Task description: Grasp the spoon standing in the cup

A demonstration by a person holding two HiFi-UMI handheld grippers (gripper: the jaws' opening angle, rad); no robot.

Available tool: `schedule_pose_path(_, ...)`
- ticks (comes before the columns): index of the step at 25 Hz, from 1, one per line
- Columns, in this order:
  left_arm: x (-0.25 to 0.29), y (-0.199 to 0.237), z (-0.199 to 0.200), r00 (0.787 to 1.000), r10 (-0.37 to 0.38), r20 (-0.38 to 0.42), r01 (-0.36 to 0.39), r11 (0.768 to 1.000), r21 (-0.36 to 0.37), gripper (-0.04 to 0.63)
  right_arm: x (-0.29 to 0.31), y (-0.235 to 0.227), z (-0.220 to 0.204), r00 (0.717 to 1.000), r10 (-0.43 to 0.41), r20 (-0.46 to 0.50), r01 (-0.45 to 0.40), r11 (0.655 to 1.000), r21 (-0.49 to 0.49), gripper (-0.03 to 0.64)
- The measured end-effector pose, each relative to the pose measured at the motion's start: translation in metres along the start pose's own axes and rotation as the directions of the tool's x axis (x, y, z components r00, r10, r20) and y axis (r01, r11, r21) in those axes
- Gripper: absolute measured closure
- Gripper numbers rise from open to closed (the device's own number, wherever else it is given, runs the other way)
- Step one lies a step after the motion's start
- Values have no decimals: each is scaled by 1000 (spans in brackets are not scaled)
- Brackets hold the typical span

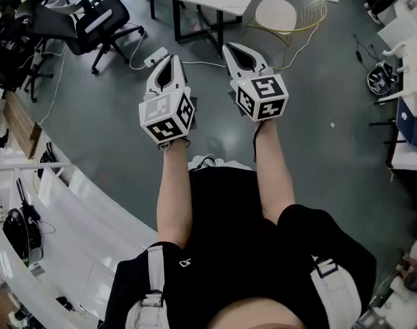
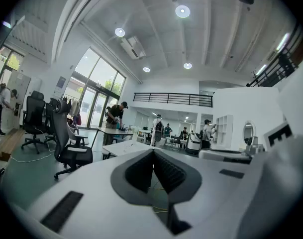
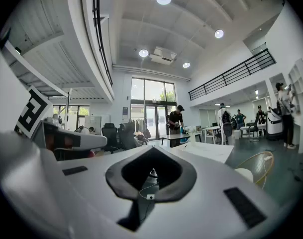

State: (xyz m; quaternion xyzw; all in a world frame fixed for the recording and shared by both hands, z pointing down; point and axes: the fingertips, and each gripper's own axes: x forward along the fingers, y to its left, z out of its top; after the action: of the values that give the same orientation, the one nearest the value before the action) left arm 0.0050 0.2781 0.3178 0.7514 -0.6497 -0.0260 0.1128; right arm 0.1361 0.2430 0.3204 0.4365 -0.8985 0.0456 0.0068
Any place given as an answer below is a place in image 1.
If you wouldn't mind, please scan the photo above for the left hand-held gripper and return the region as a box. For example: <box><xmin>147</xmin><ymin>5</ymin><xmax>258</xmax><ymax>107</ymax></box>
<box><xmin>138</xmin><ymin>54</ymin><xmax>196</xmax><ymax>152</ymax></box>

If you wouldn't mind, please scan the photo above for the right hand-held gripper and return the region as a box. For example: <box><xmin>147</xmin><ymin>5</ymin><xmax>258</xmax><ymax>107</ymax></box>
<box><xmin>222</xmin><ymin>42</ymin><xmax>290</xmax><ymax>123</ymax></box>

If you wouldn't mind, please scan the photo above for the person's left forearm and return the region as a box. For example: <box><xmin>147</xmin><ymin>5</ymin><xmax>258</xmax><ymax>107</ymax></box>
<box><xmin>156</xmin><ymin>138</ymin><xmax>195</xmax><ymax>249</ymax></box>

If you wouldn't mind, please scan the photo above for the person's right forearm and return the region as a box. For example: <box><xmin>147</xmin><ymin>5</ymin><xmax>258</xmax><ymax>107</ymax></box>
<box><xmin>254</xmin><ymin>118</ymin><xmax>296</xmax><ymax>226</ymax></box>

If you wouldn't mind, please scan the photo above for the white power strip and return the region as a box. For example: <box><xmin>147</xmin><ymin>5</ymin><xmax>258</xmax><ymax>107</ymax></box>
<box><xmin>143</xmin><ymin>46</ymin><xmax>170</xmax><ymax>67</ymax></box>

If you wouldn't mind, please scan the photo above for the black office chair grey seat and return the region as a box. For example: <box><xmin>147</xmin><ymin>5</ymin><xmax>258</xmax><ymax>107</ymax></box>
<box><xmin>62</xmin><ymin>0</ymin><xmax>148</xmax><ymax>75</ymax></box>

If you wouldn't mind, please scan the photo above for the black round marker device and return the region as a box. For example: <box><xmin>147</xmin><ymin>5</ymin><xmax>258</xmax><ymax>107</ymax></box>
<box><xmin>366</xmin><ymin>63</ymin><xmax>399</xmax><ymax>96</ymax></box>

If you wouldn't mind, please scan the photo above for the wooden low cabinet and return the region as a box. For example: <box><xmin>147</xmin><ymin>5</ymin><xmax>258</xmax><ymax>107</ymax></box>
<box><xmin>4</xmin><ymin>90</ymin><xmax>43</xmax><ymax>160</ymax></box>

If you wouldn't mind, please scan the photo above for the black mesh office chair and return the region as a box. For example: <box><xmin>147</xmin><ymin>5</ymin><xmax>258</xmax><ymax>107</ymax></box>
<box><xmin>0</xmin><ymin>5</ymin><xmax>75</xmax><ymax>103</ymax></box>

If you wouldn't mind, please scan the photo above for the white device with antennas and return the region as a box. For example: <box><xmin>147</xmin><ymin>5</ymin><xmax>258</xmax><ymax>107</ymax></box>
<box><xmin>377</xmin><ymin>34</ymin><xmax>417</xmax><ymax>104</ymax></box>

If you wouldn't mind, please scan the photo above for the person's black t-shirt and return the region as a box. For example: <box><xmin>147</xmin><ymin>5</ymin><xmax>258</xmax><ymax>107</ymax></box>
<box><xmin>105</xmin><ymin>166</ymin><xmax>377</xmax><ymax>329</ymax></box>

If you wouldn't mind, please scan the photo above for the white curved desk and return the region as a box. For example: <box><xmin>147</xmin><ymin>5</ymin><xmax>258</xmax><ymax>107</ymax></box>
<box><xmin>0</xmin><ymin>162</ymin><xmax>158</xmax><ymax>329</ymax></box>

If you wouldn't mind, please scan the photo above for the blue box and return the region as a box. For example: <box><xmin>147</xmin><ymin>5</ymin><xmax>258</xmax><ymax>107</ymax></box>
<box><xmin>395</xmin><ymin>96</ymin><xmax>417</xmax><ymax>149</ymax></box>

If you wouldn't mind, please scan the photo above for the black helmet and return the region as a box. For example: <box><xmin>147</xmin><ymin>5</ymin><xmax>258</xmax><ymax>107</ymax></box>
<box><xmin>2</xmin><ymin>207</ymin><xmax>44</xmax><ymax>265</ymax></box>

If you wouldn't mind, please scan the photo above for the person's chin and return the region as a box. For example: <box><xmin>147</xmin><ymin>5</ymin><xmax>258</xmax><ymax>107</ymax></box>
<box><xmin>207</xmin><ymin>298</ymin><xmax>308</xmax><ymax>329</ymax></box>

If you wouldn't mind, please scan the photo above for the round gold wire side table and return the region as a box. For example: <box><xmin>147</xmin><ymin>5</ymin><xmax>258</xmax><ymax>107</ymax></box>
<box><xmin>246</xmin><ymin>0</ymin><xmax>328</xmax><ymax>71</ymax></box>

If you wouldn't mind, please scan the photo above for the black wrist cord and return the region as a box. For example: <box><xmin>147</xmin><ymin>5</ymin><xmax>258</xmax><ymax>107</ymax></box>
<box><xmin>251</xmin><ymin>120</ymin><xmax>264</xmax><ymax>163</ymax></box>

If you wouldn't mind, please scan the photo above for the white frame office chair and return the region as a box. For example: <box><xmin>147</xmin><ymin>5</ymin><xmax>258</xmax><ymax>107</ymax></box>
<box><xmin>45</xmin><ymin>0</ymin><xmax>100</xmax><ymax>17</ymax></box>

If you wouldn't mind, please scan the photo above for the white harness strap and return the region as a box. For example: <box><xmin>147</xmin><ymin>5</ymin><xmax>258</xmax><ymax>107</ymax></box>
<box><xmin>125</xmin><ymin>245</ymin><xmax>168</xmax><ymax>329</ymax></box>
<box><xmin>310</xmin><ymin>255</ymin><xmax>363</xmax><ymax>329</ymax></box>

